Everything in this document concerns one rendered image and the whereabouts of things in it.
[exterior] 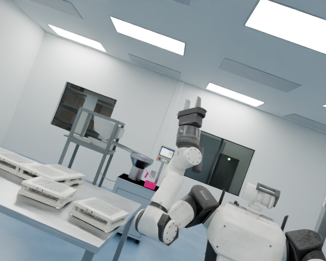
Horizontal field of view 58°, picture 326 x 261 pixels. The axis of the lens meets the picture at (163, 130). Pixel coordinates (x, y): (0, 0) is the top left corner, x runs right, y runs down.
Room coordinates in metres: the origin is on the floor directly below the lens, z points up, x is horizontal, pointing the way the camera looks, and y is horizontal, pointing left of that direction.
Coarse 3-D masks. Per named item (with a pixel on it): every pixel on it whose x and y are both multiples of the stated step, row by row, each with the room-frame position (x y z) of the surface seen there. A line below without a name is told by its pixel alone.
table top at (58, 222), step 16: (32, 160) 2.54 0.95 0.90; (0, 176) 1.80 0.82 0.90; (16, 176) 1.92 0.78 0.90; (0, 192) 1.54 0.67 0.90; (16, 192) 1.63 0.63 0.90; (80, 192) 2.10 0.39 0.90; (96, 192) 2.27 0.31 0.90; (0, 208) 1.40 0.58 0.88; (16, 208) 1.42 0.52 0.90; (32, 208) 1.49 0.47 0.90; (48, 208) 1.57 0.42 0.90; (64, 208) 1.66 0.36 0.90; (128, 208) 2.16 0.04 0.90; (32, 224) 1.37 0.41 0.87; (48, 224) 1.37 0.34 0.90; (64, 224) 1.44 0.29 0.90; (80, 224) 1.52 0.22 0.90; (80, 240) 1.35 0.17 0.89; (96, 240) 1.39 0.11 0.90
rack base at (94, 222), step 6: (72, 210) 1.60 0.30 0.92; (78, 210) 1.63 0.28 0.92; (78, 216) 1.59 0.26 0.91; (84, 216) 1.58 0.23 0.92; (90, 216) 1.60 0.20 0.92; (90, 222) 1.56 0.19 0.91; (96, 222) 1.56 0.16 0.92; (102, 222) 1.59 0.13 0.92; (114, 222) 1.66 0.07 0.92; (120, 222) 1.69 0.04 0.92; (102, 228) 1.54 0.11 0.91; (108, 228) 1.54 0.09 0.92
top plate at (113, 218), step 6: (90, 198) 1.77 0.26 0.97; (96, 198) 1.82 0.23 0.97; (72, 204) 1.60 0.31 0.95; (78, 204) 1.59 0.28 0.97; (84, 204) 1.62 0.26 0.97; (90, 210) 1.57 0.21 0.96; (96, 210) 1.59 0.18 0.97; (102, 216) 1.55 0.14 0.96; (108, 216) 1.56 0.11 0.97; (114, 216) 1.60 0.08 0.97; (120, 216) 1.64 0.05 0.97; (126, 216) 1.74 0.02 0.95
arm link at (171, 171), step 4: (172, 160) 1.11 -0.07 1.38; (168, 164) 1.11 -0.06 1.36; (172, 164) 1.10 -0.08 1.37; (168, 168) 1.08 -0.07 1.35; (172, 168) 1.10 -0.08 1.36; (176, 168) 1.10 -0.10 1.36; (164, 172) 1.08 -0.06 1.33; (168, 172) 1.04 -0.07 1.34; (172, 172) 1.03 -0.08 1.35; (176, 172) 1.10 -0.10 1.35; (180, 172) 1.11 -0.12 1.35; (168, 176) 1.03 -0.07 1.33; (172, 176) 1.02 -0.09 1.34; (176, 176) 1.02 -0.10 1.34; (180, 176) 1.02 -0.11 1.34; (176, 180) 1.01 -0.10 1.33; (180, 180) 1.02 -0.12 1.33
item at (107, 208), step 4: (88, 204) 1.64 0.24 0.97; (92, 204) 1.64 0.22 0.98; (96, 204) 1.66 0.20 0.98; (100, 204) 1.70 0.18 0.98; (104, 204) 1.75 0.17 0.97; (96, 208) 1.62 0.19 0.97; (100, 208) 1.62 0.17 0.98; (104, 208) 1.64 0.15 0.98; (108, 208) 1.68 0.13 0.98; (112, 208) 1.70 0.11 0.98; (116, 208) 1.73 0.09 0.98; (88, 212) 1.63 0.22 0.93; (108, 212) 1.60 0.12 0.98
